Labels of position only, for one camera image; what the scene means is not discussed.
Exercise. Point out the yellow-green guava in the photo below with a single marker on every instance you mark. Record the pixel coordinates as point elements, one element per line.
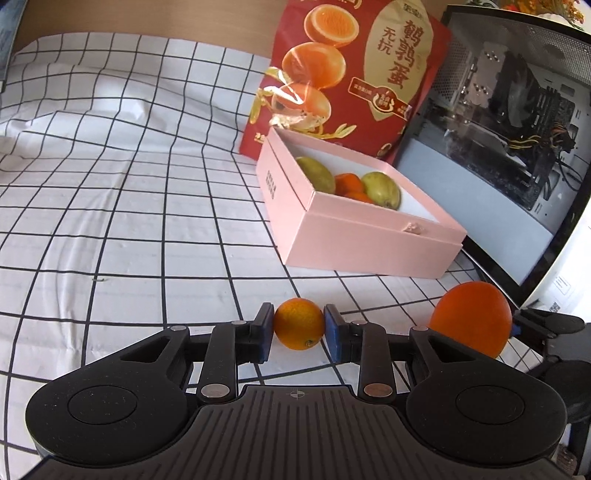
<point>318,175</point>
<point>383,191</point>

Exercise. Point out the orange mandarin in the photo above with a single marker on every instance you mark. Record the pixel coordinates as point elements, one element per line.
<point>350,183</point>
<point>361,198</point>

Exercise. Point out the large orange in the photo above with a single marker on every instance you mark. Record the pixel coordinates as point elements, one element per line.
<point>471,318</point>

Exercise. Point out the white checked cloth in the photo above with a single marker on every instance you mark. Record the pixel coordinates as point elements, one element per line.
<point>115,207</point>

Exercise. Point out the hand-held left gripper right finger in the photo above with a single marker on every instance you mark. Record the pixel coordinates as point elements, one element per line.
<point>333,333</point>

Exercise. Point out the pink cardboard box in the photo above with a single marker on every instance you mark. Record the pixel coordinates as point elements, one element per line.
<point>360,240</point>

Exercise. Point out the small orange tangerine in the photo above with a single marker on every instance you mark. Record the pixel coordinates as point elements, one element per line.
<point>299,325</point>

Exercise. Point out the glass-sided computer case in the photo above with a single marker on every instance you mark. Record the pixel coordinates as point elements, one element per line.
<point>485,115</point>

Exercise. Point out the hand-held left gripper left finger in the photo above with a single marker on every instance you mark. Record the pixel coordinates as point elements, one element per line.
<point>264,333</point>

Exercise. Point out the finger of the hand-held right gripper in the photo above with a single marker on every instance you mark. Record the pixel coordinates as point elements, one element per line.
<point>549,323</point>

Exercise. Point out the yellow artificial flowers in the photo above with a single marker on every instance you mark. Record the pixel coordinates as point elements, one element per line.
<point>554,11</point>

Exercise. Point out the red snack bag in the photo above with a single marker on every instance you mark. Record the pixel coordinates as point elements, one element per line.
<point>351,69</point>

